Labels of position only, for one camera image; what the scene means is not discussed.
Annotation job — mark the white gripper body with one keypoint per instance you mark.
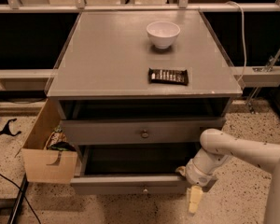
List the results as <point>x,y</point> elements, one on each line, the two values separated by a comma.
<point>197,175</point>

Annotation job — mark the grey drawer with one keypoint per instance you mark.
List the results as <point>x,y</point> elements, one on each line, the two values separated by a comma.
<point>137,131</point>
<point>133,169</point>

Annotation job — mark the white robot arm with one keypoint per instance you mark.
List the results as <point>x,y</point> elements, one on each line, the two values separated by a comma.
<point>217,147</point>

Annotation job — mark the grey top drawer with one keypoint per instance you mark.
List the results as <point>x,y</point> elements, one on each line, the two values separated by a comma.
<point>137,131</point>

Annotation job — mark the grey drawer cabinet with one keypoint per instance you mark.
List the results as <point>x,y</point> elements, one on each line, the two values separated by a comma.
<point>104,71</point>

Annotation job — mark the dark snack bar wrapper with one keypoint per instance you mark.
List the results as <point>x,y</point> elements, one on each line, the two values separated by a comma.
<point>167,76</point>

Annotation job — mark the snack bags in box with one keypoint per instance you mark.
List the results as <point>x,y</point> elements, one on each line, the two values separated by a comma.
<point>58,141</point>

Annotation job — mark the white bowl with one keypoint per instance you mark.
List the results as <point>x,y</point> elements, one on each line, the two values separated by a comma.
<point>162,34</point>

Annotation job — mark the cardboard box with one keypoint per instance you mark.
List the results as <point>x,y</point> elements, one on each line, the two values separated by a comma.
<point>41,164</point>

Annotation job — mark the black floor bar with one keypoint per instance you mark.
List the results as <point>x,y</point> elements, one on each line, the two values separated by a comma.
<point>16,208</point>

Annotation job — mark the black clamp tool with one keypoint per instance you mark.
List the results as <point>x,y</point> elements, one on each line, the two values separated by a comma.
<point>6,130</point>

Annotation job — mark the metal railing frame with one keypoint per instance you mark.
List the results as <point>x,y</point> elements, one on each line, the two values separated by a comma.
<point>137,3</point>

